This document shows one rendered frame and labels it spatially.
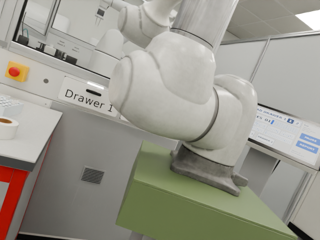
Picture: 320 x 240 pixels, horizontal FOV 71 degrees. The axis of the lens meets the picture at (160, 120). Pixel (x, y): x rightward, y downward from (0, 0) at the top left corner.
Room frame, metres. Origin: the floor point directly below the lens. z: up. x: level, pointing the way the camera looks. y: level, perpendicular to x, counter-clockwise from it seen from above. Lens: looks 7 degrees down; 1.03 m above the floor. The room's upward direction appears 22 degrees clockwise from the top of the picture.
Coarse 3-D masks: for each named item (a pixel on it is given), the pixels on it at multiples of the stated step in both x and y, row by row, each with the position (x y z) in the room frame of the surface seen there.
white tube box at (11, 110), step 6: (0, 96) 0.79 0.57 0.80; (0, 102) 0.72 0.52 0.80; (6, 102) 0.76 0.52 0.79; (18, 102) 0.80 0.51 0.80; (0, 108) 0.68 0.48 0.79; (6, 108) 0.69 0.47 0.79; (12, 108) 0.73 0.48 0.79; (18, 108) 0.77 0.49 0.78; (0, 114) 0.68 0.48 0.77; (6, 114) 0.71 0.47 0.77; (12, 114) 0.75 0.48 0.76
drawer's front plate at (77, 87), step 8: (64, 80) 1.04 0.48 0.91; (72, 80) 1.05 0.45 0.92; (64, 88) 1.04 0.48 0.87; (72, 88) 1.06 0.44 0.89; (80, 88) 1.07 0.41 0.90; (88, 88) 1.08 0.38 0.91; (96, 88) 1.09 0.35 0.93; (64, 96) 1.05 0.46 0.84; (72, 96) 1.06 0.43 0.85; (88, 96) 1.08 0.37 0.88; (96, 96) 1.10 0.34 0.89; (104, 96) 1.11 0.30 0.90; (80, 104) 1.08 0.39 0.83; (88, 104) 1.09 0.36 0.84; (96, 104) 1.10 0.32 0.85; (104, 104) 1.12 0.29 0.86; (104, 112) 1.12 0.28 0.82; (112, 112) 1.13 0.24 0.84
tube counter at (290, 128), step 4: (264, 120) 1.35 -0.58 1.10; (268, 120) 1.35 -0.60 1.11; (272, 120) 1.34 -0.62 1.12; (272, 124) 1.32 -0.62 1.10; (276, 124) 1.32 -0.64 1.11; (280, 124) 1.31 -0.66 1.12; (284, 124) 1.31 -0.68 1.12; (284, 128) 1.29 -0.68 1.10; (288, 128) 1.29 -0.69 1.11; (292, 128) 1.28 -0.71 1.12; (296, 128) 1.28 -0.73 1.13; (292, 132) 1.26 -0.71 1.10; (296, 132) 1.26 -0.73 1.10
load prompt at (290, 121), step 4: (260, 108) 1.43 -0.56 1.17; (260, 112) 1.40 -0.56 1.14; (264, 112) 1.40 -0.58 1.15; (268, 112) 1.39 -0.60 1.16; (272, 112) 1.39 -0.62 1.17; (268, 116) 1.37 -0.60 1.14; (272, 116) 1.37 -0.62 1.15; (276, 116) 1.36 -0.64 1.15; (280, 116) 1.36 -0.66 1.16; (284, 116) 1.36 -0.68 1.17; (280, 120) 1.33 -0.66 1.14; (284, 120) 1.33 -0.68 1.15; (288, 120) 1.33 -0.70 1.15; (292, 120) 1.32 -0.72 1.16; (296, 120) 1.32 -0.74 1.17; (292, 124) 1.30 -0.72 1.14; (296, 124) 1.30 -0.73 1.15; (300, 124) 1.30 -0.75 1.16
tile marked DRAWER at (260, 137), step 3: (258, 135) 1.27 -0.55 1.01; (261, 135) 1.27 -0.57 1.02; (264, 135) 1.27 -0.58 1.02; (255, 138) 1.26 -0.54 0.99; (258, 138) 1.26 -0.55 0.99; (261, 138) 1.26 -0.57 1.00; (264, 138) 1.25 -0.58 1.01; (267, 138) 1.25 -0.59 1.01; (270, 138) 1.25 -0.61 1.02; (264, 141) 1.24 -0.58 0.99; (267, 141) 1.24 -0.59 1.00; (270, 141) 1.23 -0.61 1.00; (273, 141) 1.23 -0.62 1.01; (270, 144) 1.22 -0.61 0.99
